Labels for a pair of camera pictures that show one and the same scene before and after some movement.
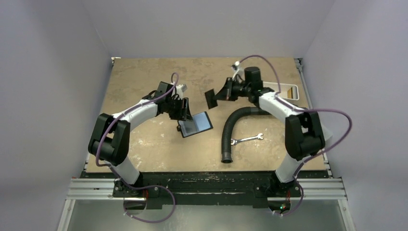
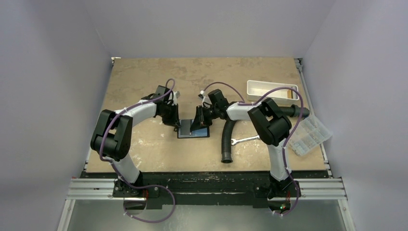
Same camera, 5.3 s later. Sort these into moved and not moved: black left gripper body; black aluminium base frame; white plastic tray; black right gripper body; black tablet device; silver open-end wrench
Moved: black tablet device; black right gripper body; black left gripper body
Not moved: silver open-end wrench; black aluminium base frame; white plastic tray
